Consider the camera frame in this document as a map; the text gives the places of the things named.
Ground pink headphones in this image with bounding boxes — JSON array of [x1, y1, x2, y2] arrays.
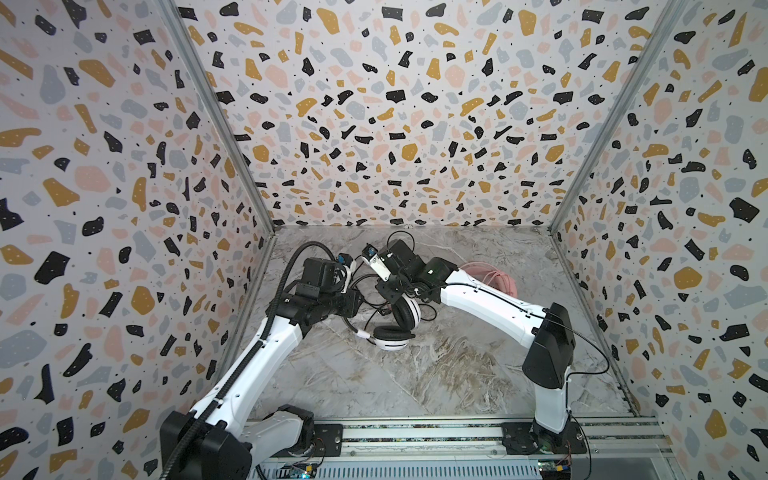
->
[[461, 262, 518, 297]]

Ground right aluminium corner post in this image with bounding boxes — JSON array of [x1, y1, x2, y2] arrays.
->
[[548, 0, 688, 238]]

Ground aluminium corner post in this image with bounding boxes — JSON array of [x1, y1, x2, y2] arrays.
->
[[548, 0, 688, 238], [156, 0, 275, 238]]

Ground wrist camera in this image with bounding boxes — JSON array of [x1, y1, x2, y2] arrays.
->
[[337, 253, 356, 282], [361, 244, 391, 281]]

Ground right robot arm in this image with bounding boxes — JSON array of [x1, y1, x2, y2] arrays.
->
[[362, 241, 575, 444]]

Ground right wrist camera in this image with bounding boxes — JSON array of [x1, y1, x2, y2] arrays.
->
[[361, 244, 391, 281]]

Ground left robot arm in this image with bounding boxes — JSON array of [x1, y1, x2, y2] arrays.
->
[[160, 254, 360, 479]]

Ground left aluminium corner post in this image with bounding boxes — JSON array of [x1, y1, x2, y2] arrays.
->
[[156, 0, 275, 238]]

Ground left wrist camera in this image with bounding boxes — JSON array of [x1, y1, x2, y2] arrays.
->
[[337, 253, 356, 282]]

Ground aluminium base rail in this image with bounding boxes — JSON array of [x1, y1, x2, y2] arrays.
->
[[251, 416, 684, 479]]

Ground white black headphones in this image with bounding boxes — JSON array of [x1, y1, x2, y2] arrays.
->
[[342, 296, 422, 351]]

